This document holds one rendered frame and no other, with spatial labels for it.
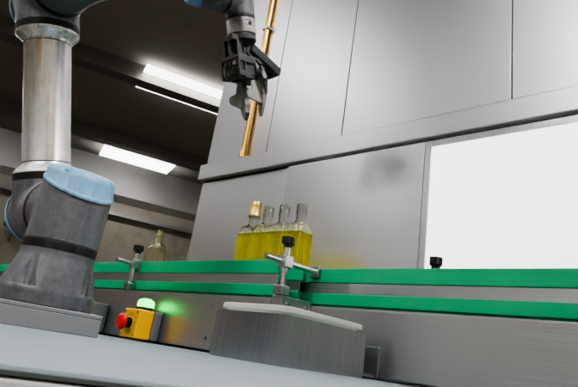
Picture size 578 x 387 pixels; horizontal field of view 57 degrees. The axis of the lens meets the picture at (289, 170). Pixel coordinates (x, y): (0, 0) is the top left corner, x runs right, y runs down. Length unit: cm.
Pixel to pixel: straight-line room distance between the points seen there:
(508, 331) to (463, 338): 8
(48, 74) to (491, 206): 94
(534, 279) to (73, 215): 76
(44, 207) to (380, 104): 96
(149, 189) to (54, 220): 821
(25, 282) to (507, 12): 122
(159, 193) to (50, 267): 826
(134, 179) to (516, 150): 817
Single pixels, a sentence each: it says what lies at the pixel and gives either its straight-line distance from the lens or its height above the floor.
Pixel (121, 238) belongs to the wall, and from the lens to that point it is 1075.
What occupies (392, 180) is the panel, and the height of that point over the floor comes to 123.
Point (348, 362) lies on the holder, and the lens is 99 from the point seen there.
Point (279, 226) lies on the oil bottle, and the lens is 136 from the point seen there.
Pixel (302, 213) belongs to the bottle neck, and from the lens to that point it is 135.
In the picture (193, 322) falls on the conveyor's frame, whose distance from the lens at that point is 132.
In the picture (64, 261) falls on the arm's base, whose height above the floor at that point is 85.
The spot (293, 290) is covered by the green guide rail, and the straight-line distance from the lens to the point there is 123.
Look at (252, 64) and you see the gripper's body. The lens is 137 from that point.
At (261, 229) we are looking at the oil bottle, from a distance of 140.
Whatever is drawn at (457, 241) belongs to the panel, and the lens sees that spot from 124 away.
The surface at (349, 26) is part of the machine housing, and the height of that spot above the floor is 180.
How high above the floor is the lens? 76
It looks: 20 degrees up
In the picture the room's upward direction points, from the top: 9 degrees clockwise
